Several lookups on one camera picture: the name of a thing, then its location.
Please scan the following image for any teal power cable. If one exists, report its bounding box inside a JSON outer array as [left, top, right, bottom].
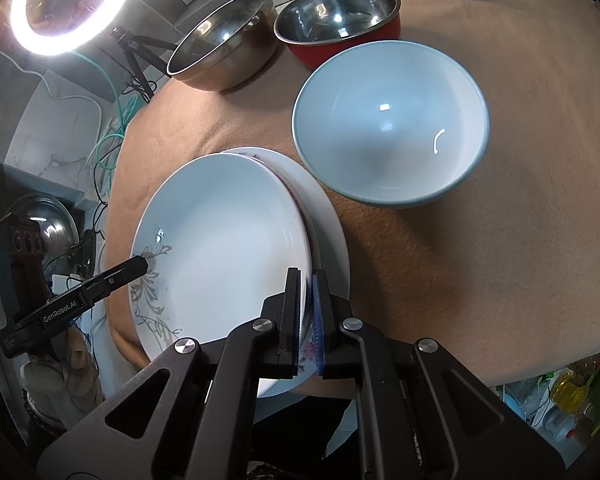
[[87, 55, 146, 171]]

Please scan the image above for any black tripod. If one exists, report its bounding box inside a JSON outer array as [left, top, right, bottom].
[[111, 26, 181, 96]]

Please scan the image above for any dark green lid holder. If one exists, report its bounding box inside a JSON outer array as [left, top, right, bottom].
[[67, 230, 98, 281]]

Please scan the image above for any white ring light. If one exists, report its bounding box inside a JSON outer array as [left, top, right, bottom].
[[10, 0, 140, 57]]

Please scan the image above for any white power cable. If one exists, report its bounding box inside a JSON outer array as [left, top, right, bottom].
[[0, 50, 106, 126]]

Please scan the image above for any orange brown cloth mat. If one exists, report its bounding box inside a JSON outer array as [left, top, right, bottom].
[[102, 0, 600, 391]]

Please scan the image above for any black switch cable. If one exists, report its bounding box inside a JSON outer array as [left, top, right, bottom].
[[122, 72, 157, 103]]

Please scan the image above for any red steel bowl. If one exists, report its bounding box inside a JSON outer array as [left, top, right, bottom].
[[273, 0, 402, 71]]

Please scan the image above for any grey leaf white plate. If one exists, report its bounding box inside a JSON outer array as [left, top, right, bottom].
[[130, 152, 313, 398]]

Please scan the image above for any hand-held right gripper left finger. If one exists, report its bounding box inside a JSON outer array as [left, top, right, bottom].
[[37, 267, 303, 480]]

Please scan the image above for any light blue ceramic bowl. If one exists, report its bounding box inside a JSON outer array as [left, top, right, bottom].
[[291, 40, 491, 209]]

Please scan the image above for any large stainless steel bowl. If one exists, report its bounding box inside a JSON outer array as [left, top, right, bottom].
[[166, 0, 281, 93]]

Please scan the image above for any yellow plastic bottle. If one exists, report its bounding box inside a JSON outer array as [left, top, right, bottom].
[[550, 370, 596, 411]]

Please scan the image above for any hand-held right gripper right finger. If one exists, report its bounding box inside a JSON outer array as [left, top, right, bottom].
[[311, 270, 566, 480]]

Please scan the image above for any cream fleece clothing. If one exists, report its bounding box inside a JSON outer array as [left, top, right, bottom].
[[20, 327, 103, 418]]

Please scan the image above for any steel pot lid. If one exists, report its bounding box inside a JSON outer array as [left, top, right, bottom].
[[2, 192, 81, 271]]

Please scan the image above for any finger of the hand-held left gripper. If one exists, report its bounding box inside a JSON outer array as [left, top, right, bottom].
[[77, 255, 149, 306]]

